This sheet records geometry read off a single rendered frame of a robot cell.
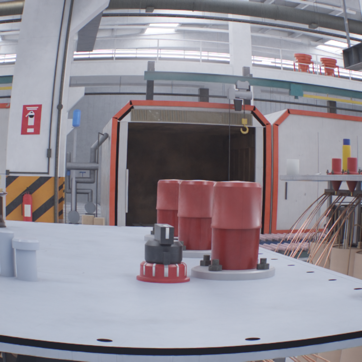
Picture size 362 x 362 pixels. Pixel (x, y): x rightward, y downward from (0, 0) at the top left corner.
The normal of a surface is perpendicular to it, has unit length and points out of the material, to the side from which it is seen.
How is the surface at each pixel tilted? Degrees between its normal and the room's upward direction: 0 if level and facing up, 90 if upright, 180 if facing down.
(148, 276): 88
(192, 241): 90
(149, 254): 90
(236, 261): 91
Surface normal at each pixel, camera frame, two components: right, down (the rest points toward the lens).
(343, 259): -0.77, -0.02
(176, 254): 0.66, 0.02
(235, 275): -0.01, 0.00
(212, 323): 0.02, -1.00
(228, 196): -0.48, -0.03
